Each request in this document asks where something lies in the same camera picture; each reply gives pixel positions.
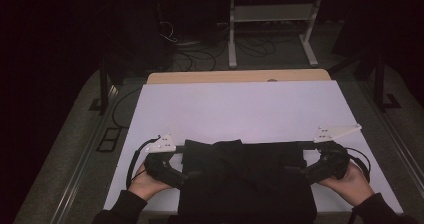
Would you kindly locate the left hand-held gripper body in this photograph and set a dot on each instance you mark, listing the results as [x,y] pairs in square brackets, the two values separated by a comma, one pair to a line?
[161,169]

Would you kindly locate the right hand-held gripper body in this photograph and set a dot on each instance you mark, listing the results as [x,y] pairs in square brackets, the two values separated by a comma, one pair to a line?
[331,162]

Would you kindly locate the black tank top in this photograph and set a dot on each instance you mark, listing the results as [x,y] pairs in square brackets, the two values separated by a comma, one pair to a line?
[246,184]

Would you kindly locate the person's left hand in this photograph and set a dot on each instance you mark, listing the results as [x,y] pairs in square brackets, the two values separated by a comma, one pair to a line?
[146,184]

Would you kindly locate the person's right hand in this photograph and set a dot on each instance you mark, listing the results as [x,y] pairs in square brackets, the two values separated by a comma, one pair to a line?
[350,187]

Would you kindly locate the white table mat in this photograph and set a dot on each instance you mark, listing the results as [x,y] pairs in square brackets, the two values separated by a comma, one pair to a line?
[240,114]

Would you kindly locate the black metal stand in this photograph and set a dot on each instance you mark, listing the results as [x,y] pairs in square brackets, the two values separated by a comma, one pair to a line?
[380,80]
[104,90]

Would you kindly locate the black floor socket frame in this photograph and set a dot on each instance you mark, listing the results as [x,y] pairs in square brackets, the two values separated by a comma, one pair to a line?
[100,148]

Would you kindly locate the metal floor rail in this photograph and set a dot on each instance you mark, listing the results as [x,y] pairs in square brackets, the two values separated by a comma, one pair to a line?
[81,174]
[405,160]

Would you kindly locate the white metal frame stand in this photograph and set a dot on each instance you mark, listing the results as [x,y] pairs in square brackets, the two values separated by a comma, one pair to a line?
[273,13]

